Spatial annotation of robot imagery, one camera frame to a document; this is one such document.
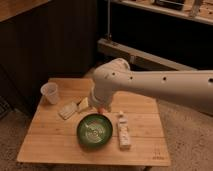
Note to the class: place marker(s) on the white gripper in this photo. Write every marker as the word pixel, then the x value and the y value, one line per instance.
pixel 100 98

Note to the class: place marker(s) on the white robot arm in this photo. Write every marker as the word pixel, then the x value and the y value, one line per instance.
pixel 193 89

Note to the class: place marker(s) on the white squeeze bottle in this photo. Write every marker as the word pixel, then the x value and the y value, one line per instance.
pixel 123 132

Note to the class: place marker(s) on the wooden table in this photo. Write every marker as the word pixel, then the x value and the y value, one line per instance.
pixel 51 139

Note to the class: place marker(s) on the metal pole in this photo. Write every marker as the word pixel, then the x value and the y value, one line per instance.
pixel 108 20

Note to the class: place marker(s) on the upper shelf with items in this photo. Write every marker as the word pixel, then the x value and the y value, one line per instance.
pixel 195 10

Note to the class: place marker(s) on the green pan with red handle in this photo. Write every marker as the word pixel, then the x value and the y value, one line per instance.
pixel 94 131

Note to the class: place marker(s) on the metal shelf rail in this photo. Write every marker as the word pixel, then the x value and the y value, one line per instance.
pixel 137 57

